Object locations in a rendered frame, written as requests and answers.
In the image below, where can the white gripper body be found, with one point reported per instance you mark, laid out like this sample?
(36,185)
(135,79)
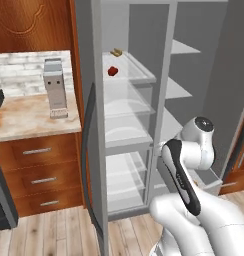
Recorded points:
(160,148)

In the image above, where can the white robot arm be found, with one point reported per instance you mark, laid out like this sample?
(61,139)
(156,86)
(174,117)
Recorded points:
(180,213)

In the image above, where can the red bell pepper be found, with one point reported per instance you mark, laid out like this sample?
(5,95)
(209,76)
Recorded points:
(113,71)

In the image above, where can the grey fridge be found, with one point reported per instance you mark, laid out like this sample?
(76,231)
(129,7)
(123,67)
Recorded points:
(154,40)

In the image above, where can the wooden drawer front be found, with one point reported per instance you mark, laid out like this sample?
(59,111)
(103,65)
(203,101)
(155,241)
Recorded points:
(47,180)
(44,151)
(50,202)

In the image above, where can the small orange item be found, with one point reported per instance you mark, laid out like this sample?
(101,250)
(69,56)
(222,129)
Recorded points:
(195,182)

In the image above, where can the yellow-brown orange fruit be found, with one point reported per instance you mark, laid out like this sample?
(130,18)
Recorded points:
(116,52)

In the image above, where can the silver upright countertop appliance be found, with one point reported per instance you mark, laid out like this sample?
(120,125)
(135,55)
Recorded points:
(55,90)

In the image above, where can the wooden wall cupboard door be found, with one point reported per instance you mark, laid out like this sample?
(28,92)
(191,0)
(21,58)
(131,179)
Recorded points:
(30,23)

